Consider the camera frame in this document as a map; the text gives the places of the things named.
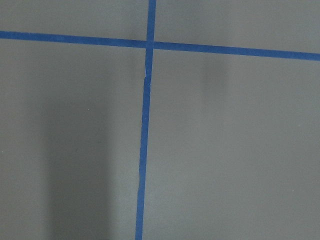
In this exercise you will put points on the brown table mat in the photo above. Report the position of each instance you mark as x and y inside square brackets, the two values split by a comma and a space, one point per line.
[159, 119]

